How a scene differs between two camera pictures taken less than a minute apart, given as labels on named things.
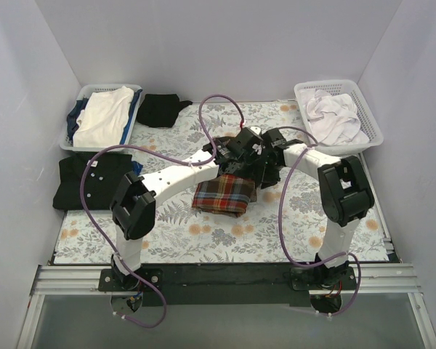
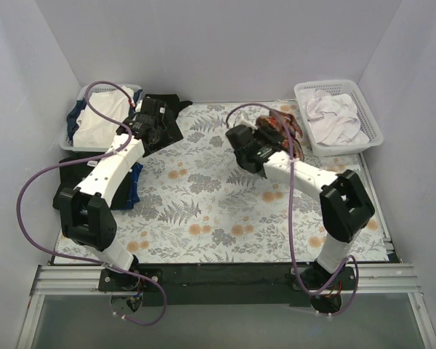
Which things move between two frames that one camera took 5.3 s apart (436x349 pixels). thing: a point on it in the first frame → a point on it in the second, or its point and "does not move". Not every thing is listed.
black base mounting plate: x=227 y=286 does not move
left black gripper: x=234 y=167 → x=166 y=118
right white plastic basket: x=337 y=116 does not move
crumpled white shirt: x=333 y=120 does not move
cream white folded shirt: x=102 y=122 does not move
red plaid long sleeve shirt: x=227 y=195 → x=275 y=123
